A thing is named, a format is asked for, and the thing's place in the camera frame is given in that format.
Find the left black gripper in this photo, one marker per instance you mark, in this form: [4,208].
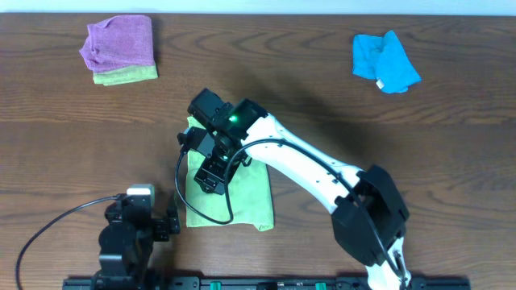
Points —
[162,227]

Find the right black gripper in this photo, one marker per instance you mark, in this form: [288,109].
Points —
[208,174]

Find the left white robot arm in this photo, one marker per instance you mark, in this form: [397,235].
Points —
[127,243]

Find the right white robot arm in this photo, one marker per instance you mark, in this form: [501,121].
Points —
[367,211]

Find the light green folded cloth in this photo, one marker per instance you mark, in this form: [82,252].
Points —
[126,75]

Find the purple folded cloth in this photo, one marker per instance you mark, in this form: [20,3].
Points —
[118,42]

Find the blue crumpled cloth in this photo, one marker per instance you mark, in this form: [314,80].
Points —
[383,59]

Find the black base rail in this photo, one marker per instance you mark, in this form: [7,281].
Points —
[195,283]

